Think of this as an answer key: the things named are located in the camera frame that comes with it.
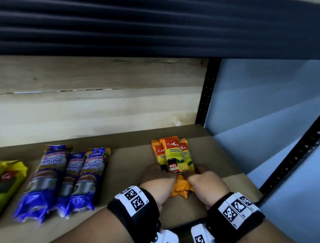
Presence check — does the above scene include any orange Casa 60L packet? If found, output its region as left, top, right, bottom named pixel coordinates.
left=151, top=140, right=168, bottom=173
left=179, top=138, right=196, bottom=174
left=160, top=136, right=195, bottom=200

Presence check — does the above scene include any black wristband with marker tags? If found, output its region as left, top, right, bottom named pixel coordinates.
left=107, top=185, right=160, bottom=243
left=206, top=192, right=265, bottom=237

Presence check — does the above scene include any blue singlet handle packet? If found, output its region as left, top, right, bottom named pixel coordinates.
left=14, top=145, right=73, bottom=223
left=65, top=147, right=112, bottom=214
left=56, top=151, right=87, bottom=218

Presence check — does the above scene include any person's right hand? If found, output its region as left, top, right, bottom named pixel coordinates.
left=182, top=164, right=230, bottom=210

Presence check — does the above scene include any black metal wooden shelf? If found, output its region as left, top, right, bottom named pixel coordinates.
left=0, top=0, right=320, bottom=243

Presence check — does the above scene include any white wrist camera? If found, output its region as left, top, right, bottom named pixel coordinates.
left=191, top=223, right=215, bottom=243
left=151, top=229, right=179, bottom=243

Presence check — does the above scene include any person's left hand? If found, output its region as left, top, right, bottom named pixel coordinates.
left=139, top=164, right=178, bottom=212

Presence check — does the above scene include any yellow Casa 25L packet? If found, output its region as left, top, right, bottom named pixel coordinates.
left=0, top=160, right=28, bottom=214

